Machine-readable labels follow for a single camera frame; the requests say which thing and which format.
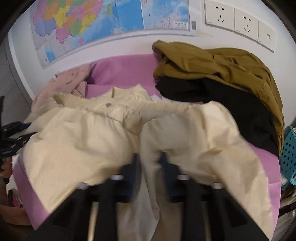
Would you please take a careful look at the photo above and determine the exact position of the cream beige jacket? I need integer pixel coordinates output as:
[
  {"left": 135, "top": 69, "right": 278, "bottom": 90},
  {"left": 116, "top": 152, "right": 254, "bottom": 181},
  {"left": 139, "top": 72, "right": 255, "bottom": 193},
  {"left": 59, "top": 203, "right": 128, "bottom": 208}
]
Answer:
[{"left": 20, "top": 85, "right": 273, "bottom": 240}]

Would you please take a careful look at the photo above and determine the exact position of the person's left hand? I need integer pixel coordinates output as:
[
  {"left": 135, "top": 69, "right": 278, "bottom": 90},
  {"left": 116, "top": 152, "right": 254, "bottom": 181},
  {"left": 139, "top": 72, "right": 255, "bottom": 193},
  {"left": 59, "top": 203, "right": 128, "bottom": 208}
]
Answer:
[{"left": 1, "top": 157, "right": 13, "bottom": 179}]

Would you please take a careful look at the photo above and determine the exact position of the grey wardrobe door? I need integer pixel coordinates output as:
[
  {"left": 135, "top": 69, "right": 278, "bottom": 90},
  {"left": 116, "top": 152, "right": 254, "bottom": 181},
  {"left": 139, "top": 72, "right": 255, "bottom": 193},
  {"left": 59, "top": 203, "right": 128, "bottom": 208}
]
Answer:
[{"left": 1, "top": 38, "right": 32, "bottom": 125}]

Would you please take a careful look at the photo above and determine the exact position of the folded pink garment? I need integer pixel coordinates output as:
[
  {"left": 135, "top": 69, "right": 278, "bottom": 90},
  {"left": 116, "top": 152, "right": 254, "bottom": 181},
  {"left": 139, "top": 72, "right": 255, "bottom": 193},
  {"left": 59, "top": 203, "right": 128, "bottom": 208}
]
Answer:
[{"left": 31, "top": 64, "right": 91, "bottom": 111}]

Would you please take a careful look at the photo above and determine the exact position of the black garment on bed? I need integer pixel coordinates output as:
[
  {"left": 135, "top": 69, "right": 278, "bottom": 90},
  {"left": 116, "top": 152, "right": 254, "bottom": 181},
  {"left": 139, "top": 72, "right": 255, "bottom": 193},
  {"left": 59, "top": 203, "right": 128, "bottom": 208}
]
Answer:
[{"left": 156, "top": 77, "right": 280, "bottom": 157}]

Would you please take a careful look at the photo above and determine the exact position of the pink floral bed sheet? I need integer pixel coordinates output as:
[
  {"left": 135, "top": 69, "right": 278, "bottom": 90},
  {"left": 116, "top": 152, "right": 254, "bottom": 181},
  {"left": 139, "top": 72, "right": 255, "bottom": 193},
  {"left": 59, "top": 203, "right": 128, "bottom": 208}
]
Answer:
[{"left": 14, "top": 54, "right": 280, "bottom": 229}]

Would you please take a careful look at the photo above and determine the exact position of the olive brown jacket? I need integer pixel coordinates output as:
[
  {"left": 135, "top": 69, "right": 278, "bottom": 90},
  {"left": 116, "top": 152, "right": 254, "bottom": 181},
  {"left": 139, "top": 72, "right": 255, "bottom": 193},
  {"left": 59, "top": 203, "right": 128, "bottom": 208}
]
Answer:
[{"left": 152, "top": 40, "right": 285, "bottom": 156}]

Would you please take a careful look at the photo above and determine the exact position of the colourful wall map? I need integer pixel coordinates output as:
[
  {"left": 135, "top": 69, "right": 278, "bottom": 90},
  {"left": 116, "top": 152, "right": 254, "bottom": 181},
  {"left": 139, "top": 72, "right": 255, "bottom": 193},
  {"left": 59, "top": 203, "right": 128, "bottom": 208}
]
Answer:
[{"left": 29, "top": 0, "right": 201, "bottom": 68}]

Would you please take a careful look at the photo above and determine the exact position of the white wall switch plate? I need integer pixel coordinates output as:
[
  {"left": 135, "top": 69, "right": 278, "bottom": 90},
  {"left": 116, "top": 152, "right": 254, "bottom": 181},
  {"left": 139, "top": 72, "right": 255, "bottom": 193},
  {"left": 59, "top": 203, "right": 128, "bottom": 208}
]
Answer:
[{"left": 257, "top": 20, "right": 276, "bottom": 52}]

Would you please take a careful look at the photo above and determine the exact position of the white wall socket middle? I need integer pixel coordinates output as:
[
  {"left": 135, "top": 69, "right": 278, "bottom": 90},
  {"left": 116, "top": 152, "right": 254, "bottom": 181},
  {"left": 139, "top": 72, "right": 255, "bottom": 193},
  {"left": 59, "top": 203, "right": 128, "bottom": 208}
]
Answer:
[{"left": 234, "top": 8, "right": 259, "bottom": 42}]

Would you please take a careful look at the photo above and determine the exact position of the white wall socket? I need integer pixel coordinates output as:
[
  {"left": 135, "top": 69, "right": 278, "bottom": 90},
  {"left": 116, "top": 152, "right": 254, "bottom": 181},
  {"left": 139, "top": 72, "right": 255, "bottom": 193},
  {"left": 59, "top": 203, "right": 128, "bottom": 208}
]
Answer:
[
  {"left": 204, "top": 1, "right": 235, "bottom": 31},
  {"left": 234, "top": 8, "right": 259, "bottom": 42}
]

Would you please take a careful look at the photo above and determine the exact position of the white wall socket left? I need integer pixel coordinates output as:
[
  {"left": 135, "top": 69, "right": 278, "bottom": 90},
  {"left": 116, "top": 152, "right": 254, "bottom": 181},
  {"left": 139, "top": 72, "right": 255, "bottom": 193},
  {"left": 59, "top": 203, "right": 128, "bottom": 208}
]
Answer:
[{"left": 204, "top": 1, "right": 235, "bottom": 31}]

